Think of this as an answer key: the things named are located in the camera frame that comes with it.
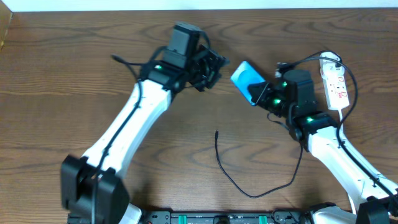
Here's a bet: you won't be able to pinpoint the white power strip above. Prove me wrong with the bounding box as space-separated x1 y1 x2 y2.
320 51 349 111

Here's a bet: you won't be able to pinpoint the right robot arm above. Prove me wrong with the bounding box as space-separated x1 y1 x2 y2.
244 70 397 223

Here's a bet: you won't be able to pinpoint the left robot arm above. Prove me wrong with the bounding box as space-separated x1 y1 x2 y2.
60 22 228 224

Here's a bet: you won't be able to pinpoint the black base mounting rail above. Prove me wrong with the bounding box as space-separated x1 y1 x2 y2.
121 210 311 224

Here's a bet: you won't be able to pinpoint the white charger plug adapter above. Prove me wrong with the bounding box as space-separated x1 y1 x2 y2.
320 51 342 70

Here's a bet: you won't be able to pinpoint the black USB charging cable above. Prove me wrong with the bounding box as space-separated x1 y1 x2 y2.
215 49 343 199

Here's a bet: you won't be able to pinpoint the blue Galaxy smartphone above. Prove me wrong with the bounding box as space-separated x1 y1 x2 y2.
230 61 265 106

